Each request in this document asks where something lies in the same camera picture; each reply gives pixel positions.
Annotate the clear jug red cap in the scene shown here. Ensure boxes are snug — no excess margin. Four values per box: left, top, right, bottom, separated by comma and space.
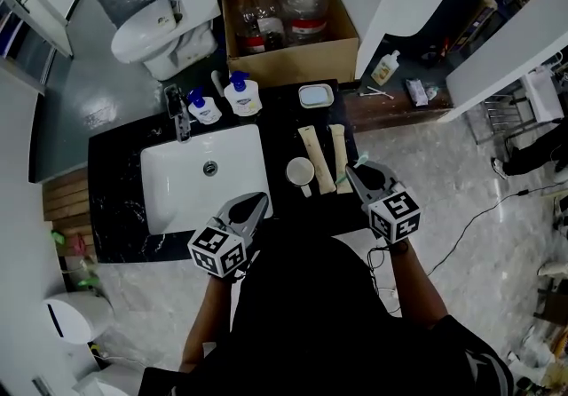
275, 0, 332, 47
234, 0, 287, 55

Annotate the yellow pump bottle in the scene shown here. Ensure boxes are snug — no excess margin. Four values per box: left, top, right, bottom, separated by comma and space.
370, 49, 402, 87

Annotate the chrome faucet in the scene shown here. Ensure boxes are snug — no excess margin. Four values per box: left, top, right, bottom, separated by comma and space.
164, 83, 193, 144

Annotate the person's left forearm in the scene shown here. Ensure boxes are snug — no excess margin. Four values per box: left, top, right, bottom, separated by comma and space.
178, 273, 235, 374

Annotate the white soap dish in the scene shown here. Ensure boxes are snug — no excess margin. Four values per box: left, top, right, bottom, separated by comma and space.
297, 83, 335, 110

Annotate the white soap bottle blue pump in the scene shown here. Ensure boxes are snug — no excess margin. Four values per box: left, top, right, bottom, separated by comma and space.
185, 86, 224, 126
223, 70, 264, 117

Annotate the white cup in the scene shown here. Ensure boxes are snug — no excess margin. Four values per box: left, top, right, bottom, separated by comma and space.
285, 156, 318, 199

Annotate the cream tube right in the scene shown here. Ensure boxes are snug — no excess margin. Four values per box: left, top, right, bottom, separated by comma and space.
328, 123, 355, 195

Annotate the cream tube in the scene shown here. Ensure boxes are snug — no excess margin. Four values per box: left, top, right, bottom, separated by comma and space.
328, 123, 355, 195
296, 125, 335, 196

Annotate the white round bin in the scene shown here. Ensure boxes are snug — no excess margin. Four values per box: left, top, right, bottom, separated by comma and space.
42, 291, 114, 346

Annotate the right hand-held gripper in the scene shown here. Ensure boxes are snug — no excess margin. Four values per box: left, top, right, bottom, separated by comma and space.
344, 161, 422, 245

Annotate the cardboard box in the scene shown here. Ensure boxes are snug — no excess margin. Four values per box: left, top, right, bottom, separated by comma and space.
220, 0, 360, 87

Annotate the person's black shirt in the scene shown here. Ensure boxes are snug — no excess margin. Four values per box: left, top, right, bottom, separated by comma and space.
140, 217, 517, 396

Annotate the white thin stick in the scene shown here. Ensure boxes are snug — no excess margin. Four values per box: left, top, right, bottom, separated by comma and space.
359, 84, 396, 100

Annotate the white toilet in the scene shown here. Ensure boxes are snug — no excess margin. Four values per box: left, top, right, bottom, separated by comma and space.
110, 0, 223, 82

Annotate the black cable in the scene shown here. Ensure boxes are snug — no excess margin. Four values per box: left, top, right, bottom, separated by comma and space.
424, 188, 534, 276

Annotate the white table metal frame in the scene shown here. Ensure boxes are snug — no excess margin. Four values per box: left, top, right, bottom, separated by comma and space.
476, 67, 567, 145

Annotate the wooden platform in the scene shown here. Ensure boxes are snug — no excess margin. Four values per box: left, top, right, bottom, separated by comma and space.
343, 78, 454, 134

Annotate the wooden slat crate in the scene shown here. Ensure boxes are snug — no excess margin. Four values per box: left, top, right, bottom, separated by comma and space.
42, 167, 97, 254

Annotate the cream tube left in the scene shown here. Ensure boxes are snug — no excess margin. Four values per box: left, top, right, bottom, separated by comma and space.
296, 125, 335, 196

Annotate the white sink basin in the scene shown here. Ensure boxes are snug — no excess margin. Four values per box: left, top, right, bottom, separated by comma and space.
139, 123, 273, 236

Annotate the black marble vanity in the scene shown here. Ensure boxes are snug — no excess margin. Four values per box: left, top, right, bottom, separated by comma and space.
86, 78, 370, 265

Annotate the person's right forearm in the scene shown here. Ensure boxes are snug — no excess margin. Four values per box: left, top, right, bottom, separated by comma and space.
389, 239, 450, 332

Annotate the wipes pack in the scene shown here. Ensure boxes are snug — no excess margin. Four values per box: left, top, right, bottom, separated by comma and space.
404, 77, 430, 108

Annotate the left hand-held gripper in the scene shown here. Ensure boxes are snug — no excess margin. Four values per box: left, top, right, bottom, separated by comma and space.
186, 190, 272, 279

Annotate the light green toothbrush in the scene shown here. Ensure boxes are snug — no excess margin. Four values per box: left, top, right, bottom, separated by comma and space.
335, 153, 371, 186

